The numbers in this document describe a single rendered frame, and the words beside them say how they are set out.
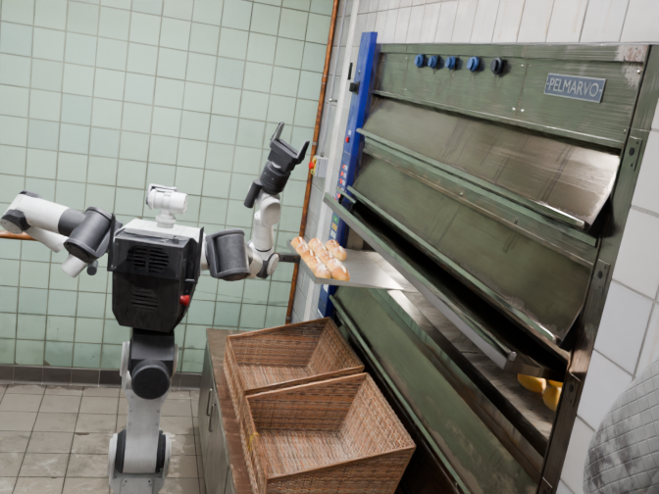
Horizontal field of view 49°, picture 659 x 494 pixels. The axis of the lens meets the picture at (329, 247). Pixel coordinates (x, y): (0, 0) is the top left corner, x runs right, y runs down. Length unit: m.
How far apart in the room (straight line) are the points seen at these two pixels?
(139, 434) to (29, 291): 1.91
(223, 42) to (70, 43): 0.77
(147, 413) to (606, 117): 1.66
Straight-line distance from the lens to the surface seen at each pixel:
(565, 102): 1.84
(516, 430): 1.87
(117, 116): 4.02
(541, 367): 1.67
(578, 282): 1.70
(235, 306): 4.28
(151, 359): 2.27
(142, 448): 2.52
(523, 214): 1.88
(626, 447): 1.40
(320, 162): 3.78
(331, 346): 3.23
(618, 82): 1.68
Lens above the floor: 1.95
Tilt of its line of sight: 14 degrees down
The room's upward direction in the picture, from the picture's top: 9 degrees clockwise
